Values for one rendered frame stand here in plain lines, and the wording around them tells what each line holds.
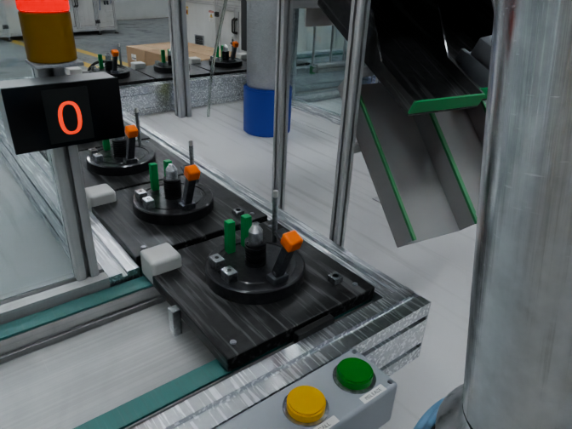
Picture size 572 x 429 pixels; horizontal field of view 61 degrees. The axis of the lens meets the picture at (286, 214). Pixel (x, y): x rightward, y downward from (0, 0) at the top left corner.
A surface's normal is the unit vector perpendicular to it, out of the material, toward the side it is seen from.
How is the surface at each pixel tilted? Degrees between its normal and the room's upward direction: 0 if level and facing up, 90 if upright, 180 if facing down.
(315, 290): 0
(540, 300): 89
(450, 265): 0
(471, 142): 45
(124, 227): 0
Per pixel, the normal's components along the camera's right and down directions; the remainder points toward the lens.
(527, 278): -0.76, 0.28
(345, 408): 0.04, -0.88
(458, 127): 0.36, -0.33
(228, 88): 0.62, 0.39
